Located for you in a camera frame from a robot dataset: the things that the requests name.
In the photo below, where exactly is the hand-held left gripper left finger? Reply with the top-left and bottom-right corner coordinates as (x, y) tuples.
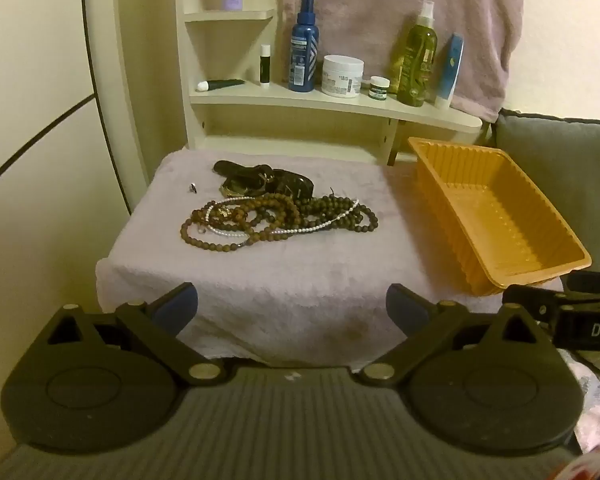
(30, 282), (226, 386)

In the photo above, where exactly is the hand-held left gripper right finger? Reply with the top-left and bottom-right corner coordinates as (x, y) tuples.
(359, 283), (556, 387)

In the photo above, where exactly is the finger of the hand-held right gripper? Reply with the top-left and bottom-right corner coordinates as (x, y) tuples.
(565, 271), (600, 295)
(502, 284), (568, 322)

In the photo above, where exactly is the white pearl necklace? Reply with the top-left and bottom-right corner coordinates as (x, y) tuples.
(195, 197), (361, 239)

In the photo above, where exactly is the orange ribbed plastic tray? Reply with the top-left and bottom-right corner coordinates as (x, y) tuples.
(407, 136), (592, 297)

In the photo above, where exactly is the brown wooden bead necklace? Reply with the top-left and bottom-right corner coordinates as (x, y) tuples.
(180, 195), (303, 254)

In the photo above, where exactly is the dark bead necklace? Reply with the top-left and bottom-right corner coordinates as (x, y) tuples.
(260, 191), (379, 237)

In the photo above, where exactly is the black chunky wristwatch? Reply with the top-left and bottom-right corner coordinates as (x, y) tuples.
(265, 169), (315, 201)

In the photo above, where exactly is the floral patterned cloth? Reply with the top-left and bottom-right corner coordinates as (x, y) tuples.
(567, 352), (600, 461)

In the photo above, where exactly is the pale fluffy towel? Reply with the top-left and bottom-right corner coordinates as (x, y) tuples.
(95, 152), (567, 367)

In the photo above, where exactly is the grey cushion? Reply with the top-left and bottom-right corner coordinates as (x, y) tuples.
(489, 109), (600, 281)

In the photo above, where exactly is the red white packet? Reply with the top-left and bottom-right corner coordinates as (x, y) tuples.
(550, 447), (600, 480)

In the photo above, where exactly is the cream shelf unit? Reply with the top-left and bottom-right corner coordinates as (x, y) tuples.
(112, 0), (484, 197)

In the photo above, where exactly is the black tube with white cap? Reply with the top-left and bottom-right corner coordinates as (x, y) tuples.
(196, 79), (247, 93)

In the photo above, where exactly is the blue white tube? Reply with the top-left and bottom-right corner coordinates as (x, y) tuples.
(434, 33), (465, 111)

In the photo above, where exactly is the white cream jar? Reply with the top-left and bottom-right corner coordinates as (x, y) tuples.
(322, 55), (365, 99)

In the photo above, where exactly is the green oil spray bottle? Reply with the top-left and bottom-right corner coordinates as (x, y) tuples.
(390, 0), (439, 108)

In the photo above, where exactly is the white lip balm stick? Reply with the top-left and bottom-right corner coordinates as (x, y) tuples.
(259, 44), (272, 89)

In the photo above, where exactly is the blue spray bottle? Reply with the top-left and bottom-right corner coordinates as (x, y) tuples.
(287, 0), (323, 93)

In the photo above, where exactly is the mauve fluffy blanket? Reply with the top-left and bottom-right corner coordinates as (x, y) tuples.
(282, 0), (526, 124)

